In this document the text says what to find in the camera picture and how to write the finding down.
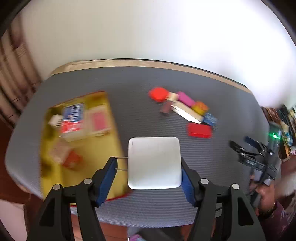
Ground blue patterned small block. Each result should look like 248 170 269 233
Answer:
203 113 217 126

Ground orange yellow striped block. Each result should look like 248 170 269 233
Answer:
192 101 209 115

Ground red beige small carton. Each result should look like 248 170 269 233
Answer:
49 140 82 169

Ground magenta rectangular block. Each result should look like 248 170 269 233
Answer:
177 91 195 108

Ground white square charger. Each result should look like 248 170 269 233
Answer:
117 137 182 190

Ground blue red card pack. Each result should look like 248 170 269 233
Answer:
60 103 86 142

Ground small white pronged adapter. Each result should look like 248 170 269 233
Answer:
48 114 63 128

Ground clear case red cards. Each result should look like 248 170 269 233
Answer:
87 105 111 136

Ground person's right hand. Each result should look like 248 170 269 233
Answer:
249 175 276 216

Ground flat red block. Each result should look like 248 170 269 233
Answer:
187 123 212 138

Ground gold rectangular lighter box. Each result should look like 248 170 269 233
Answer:
171 101 204 124

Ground grey textured table mat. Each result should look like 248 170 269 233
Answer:
4 66 271 229

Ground small brown beige block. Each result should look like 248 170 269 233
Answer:
160 92 179 115

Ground red gold metal tin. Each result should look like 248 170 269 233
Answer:
39 91 124 196

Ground round red orange block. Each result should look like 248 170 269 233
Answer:
149 87 169 102

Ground beige patterned curtain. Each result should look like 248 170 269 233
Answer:
1 16 42 128

